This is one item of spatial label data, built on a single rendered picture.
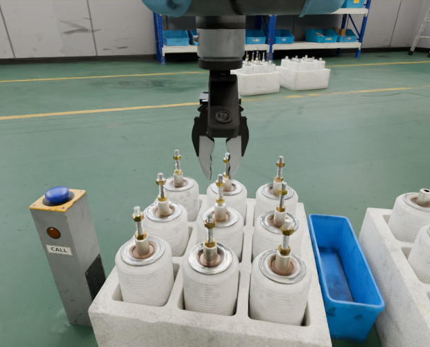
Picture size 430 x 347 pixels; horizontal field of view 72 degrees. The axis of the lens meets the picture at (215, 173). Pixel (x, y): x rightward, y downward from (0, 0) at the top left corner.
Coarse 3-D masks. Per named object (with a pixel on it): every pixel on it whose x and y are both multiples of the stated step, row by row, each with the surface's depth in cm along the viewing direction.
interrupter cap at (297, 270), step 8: (264, 256) 49; (272, 256) 49; (296, 256) 49; (264, 264) 48; (272, 264) 48; (296, 264) 48; (304, 264) 47; (264, 272) 46; (272, 272) 46; (280, 272) 47; (288, 272) 47; (296, 272) 46; (304, 272) 46; (272, 280) 45; (280, 280) 45; (288, 280) 45; (296, 280) 45
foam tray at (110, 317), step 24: (192, 240) 64; (240, 264) 58; (312, 264) 58; (120, 288) 55; (240, 288) 52; (312, 288) 52; (96, 312) 48; (120, 312) 48; (144, 312) 48; (168, 312) 48; (192, 312) 48; (240, 312) 48; (312, 312) 48; (96, 336) 51; (120, 336) 50; (144, 336) 49; (168, 336) 48; (192, 336) 47; (216, 336) 46; (240, 336) 45; (264, 336) 45; (288, 336) 44; (312, 336) 44
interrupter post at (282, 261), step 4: (276, 256) 47; (280, 256) 46; (284, 256) 45; (288, 256) 46; (276, 260) 47; (280, 260) 46; (284, 260) 46; (288, 260) 46; (276, 264) 47; (280, 264) 46; (284, 264) 46; (288, 264) 46; (276, 268) 47; (280, 268) 47; (284, 268) 46; (288, 268) 47
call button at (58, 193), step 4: (52, 188) 54; (56, 188) 54; (60, 188) 54; (64, 188) 54; (48, 192) 53; (52, 192) 53; (56, 192) 53; (60, 192) 53; (64, 192) 53; (68, 192) 54; (48, 196) 52; (52, 196) 52; (56, 196) 52; (60, 196) 52; (64, 196) 53; (52, 200) 52; (56, 200) 52; (60, 200) 53
